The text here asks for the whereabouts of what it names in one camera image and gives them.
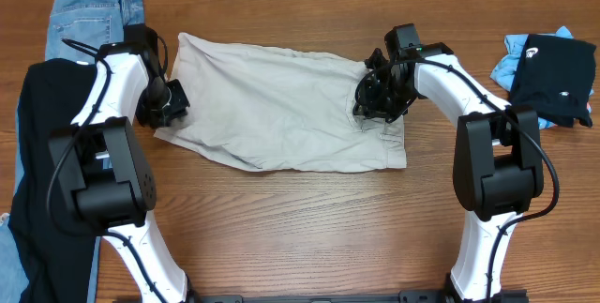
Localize beige khaki shorts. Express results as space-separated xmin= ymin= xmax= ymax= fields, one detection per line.
xmin=155 ymin=33 xmax=407 ymax=173

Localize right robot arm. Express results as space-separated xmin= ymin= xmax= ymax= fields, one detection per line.
xmin=352 ymin=23 xmax=544 ymax=302

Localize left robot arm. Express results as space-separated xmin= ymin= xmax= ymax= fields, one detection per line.
xmin=49 ymin=24 xmax=198 ymax=302

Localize light blue folded garment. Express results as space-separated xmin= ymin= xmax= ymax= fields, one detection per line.
xmin=489 ymin=25 xmax=594 ymax=131

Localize light blue denim jeans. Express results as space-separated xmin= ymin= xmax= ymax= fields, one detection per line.
xmin=1 ymin=0 xmax=144 ymax=302

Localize black folded shorts with logo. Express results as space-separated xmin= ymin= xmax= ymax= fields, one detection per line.
xmin=506 ymin=34 xmax=597 ymax=129

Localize black garment on left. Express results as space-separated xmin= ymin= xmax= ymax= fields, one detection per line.
xmin=8 ymin=59 xmax=98 ymax=303

